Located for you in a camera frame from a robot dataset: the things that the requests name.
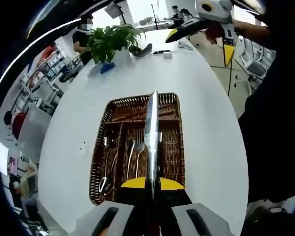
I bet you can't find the dark curved device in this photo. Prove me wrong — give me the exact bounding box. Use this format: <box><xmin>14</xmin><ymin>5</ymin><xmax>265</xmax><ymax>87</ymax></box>
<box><xmin>129</xmin><ymin>43</ymin><xmax>153</xmax><ymax>58</ymax></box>

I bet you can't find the tripod-mounted screen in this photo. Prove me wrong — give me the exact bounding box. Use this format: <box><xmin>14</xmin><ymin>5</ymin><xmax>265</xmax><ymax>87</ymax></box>
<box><xmin>104</xmin><ymin>0</ymin><xmax>126</xmax><ymax>25</ymax></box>

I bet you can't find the blue box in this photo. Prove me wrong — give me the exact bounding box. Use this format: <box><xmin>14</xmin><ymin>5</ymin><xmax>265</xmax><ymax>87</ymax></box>
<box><xmin>100</xmin><ymin>61</ymin><xmax>116</xmax><ymax>74</ymax></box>

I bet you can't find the steel table knife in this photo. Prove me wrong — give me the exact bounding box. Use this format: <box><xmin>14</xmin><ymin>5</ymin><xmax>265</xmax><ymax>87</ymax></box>
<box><xmin>144</xmin><ymin>90</ymin><xmax>163</xmax><ymax>205</ymax></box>
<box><xmin>158</xmin><ymin>131</ymin><xmax>163</xmax><ymax>173</ymax></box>

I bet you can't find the ceiling light strip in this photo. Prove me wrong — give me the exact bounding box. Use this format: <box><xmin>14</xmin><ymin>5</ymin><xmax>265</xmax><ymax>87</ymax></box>
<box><xmin>0</xmin><ymin>17</ymin><xmax>89</xmax><ymax>90</ymax></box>

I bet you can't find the white mesh office chair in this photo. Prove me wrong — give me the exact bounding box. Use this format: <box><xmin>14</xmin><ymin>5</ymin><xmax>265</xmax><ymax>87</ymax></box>
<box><xmin>239</xmin><ymin>36</ymin><xmax>276</xmax><ymax>78</ymax></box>

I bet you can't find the green potted plant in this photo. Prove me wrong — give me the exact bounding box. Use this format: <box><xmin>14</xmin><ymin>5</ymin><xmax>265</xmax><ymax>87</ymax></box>
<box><xmin>87</xmin><ymin>24</ymin><xmax>142</xmax><ymax>65</ymax></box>

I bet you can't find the white storage shelf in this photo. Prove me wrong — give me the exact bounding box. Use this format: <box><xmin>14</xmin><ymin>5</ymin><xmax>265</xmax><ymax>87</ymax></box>
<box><xmin>11</xmin><ymin>43</ymin><xmax>82</xmax><ymax>114</ymax></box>

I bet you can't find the monitor with pink picture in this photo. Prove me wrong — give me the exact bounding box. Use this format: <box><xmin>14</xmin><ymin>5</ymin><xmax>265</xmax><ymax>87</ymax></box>
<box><xmin>8</xmin><ymin>157</ymin><xmax>18</xmax><ymax>174</ymax></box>

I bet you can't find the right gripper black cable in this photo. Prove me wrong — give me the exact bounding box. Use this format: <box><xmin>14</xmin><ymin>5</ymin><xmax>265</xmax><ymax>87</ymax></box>
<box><xmin>221</xmin><ymin>36</ymin><xmax>234</xmax><ymax>96</ymax></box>

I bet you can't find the person's black clothed body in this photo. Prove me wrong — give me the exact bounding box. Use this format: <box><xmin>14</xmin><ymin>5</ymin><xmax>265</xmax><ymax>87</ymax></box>
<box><xmin>237</xmin><ymin>0</ymin><xmax>295</xmax><ymax>236</ymax></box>

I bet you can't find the person's right hand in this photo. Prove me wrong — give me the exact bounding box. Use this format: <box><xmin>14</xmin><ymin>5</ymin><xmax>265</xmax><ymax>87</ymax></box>
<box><xmin>203</xmin><ymin>21</ymin><xmax>224</xmax><ymax>45</ymax></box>

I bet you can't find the small white object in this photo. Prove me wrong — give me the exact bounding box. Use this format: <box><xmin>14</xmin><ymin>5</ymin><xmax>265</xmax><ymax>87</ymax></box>
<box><xmin>178</xmin><ymin>40</ymin><xmax>194</xmax><ymax>51</ymax></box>

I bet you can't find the white display screen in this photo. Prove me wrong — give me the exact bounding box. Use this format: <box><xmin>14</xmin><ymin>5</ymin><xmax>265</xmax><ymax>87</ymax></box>
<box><xmin>0</xmin><ymin>142</ymin><xmax>10</xmax><ymax>177</ymax></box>

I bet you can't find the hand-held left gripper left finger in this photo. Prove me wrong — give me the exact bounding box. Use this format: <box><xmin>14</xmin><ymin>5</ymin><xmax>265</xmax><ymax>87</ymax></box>
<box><xmin>71</xmin><ymin>177</ymin><xmax>150</xmax><ymax>236</ymax></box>

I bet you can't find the brown wicker storage tray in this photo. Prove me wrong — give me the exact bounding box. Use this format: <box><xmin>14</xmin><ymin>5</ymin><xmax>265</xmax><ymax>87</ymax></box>
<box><xmin>89</xmin><ymin>92</ymin><xmax>186</xmax><ymax>206</ymax></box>

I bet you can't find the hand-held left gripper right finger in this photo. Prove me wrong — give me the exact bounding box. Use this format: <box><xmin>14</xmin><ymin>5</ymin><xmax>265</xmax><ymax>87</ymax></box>
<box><xmin>158</xmin><ymin>177</ymin><xmax>233</xmax><ymax>236</ymax></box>

